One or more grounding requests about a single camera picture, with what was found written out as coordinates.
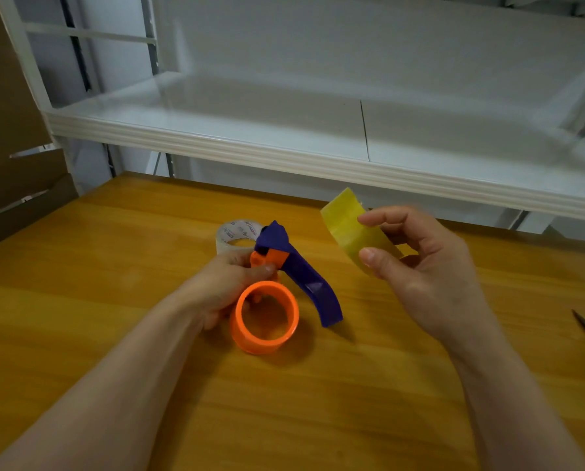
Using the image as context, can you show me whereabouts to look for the person's right forearm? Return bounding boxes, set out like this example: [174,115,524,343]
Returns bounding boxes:
[444,328,585,471]

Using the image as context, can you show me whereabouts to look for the person's left hand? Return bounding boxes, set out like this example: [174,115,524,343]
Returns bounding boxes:
[172,249,277,332]

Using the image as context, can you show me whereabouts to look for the white metal shelf rack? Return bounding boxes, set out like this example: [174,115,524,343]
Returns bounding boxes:
[0,0,585,235]

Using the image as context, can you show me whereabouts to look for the person's left forearm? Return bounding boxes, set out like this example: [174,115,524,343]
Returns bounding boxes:
[0,296,207,471]

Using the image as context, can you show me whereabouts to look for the yellow tape roll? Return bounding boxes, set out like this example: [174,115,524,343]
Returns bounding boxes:
[320,187,405,275]

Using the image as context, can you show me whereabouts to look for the person's right hand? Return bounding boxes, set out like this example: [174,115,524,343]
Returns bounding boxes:
[357,205,495,349]

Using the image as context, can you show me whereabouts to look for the clear tape roll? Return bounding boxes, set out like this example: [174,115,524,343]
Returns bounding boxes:
[215,220,264,256]

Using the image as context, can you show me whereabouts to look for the orange and blue tape dispenser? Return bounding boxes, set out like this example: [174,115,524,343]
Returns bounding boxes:
[229,220,344,357]

